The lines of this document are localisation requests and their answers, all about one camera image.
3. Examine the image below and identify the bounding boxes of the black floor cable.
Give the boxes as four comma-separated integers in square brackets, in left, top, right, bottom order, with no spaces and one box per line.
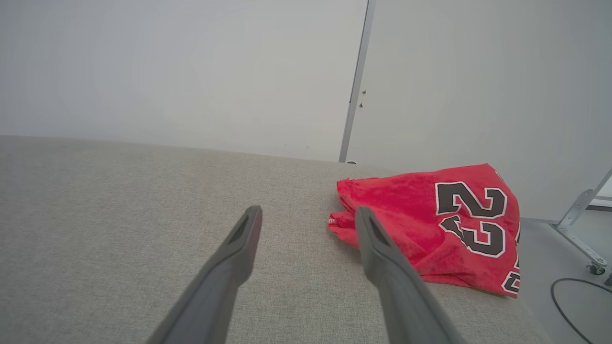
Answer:
[550,278,612,344]

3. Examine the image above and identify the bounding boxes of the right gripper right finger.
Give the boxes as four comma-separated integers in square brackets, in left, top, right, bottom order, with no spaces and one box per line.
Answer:
[355,206,467,344]

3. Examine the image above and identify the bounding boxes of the red and white jersey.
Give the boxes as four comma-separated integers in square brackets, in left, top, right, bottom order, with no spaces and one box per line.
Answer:
[328,163,522,299]

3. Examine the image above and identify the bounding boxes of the grey metal stand frame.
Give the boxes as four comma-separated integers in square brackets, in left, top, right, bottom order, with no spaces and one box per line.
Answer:
[550,167,612,287]

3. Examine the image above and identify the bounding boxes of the grey wall panel post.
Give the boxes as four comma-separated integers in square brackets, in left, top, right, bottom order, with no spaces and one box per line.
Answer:
[339,0,376,163]

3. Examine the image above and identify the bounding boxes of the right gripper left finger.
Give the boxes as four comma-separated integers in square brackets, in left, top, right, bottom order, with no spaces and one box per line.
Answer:
[148,205,263,344]

